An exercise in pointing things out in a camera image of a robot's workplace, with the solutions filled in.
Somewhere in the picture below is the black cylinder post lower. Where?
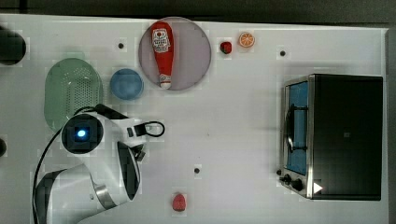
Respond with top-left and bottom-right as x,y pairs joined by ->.
0,139 -> 7,157

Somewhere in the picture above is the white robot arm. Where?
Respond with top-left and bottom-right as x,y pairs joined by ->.
32,104 -> 165,224

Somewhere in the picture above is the blue bowl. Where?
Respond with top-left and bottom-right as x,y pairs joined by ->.
110,68 -> 144,101

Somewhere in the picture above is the red apple toy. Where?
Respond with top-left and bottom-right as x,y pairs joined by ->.
219,41 -> 233,54

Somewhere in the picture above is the red ketchup bottle toy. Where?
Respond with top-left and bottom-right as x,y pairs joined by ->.
150,21 -> 174,90

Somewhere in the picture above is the orange slice toy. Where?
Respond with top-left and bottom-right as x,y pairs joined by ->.
238,32 -> 255,48

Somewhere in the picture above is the red strawberry toy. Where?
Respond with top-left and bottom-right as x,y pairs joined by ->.
172,194 -> 187,212

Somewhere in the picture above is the green colander basket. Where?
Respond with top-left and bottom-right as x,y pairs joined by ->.
44,57 -> 104,132

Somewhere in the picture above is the grey round plate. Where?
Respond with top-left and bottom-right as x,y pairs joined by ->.
138,17 -> 211,91

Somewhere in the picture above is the black toaster oven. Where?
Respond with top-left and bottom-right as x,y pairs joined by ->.
276,74 -> 384,201

